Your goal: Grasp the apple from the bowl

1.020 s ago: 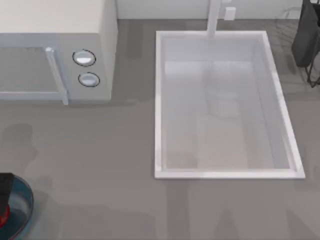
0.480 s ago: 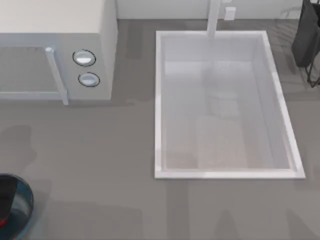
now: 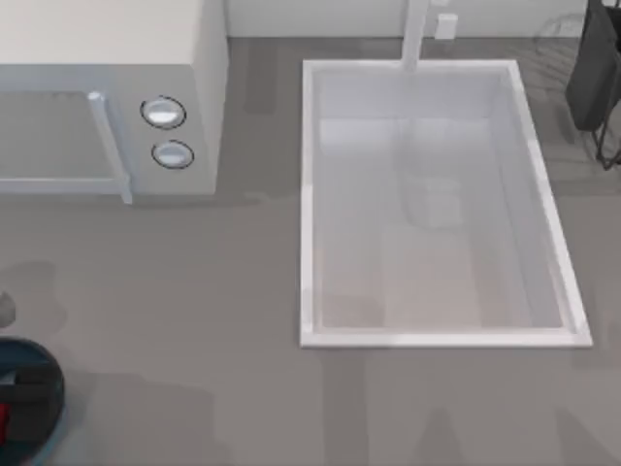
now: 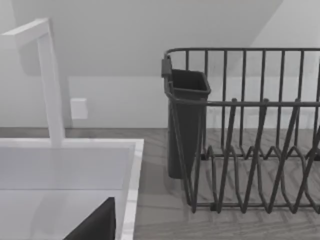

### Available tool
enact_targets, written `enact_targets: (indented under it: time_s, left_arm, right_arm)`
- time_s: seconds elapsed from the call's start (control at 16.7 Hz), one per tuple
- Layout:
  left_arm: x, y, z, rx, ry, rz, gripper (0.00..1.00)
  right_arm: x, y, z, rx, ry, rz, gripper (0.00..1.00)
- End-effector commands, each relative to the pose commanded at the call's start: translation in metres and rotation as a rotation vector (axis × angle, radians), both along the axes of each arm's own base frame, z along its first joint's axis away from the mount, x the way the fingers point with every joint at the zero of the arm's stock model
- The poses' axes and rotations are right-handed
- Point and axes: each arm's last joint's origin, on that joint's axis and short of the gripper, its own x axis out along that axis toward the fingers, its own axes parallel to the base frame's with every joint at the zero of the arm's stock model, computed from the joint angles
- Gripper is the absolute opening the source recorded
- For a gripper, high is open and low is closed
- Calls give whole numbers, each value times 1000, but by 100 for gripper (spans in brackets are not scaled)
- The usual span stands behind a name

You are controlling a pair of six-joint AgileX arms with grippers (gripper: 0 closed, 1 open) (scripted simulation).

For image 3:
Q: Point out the large silver microwave knob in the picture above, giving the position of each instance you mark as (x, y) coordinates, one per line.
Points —
(163, 112)

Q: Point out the dark blue round bowl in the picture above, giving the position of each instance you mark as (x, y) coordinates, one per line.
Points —
(29, 348)

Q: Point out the red item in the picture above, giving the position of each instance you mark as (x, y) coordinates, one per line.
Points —
(4, 420)

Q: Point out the grey rounded object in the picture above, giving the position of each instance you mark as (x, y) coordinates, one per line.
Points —
(6, 308)

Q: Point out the small white wall box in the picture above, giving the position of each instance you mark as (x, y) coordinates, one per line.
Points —
(447, 26)

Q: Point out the microwave oven door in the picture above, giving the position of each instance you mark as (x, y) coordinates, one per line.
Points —
(48, 136)

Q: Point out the tall white tap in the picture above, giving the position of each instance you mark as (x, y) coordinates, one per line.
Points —
(413, 34)

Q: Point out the small silver microwave knob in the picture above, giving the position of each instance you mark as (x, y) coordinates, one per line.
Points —
(173, 154)

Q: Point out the pale microwave oven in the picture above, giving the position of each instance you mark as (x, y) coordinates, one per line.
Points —
(204, 43)

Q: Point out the white sink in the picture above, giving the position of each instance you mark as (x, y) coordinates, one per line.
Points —
(436, 335)

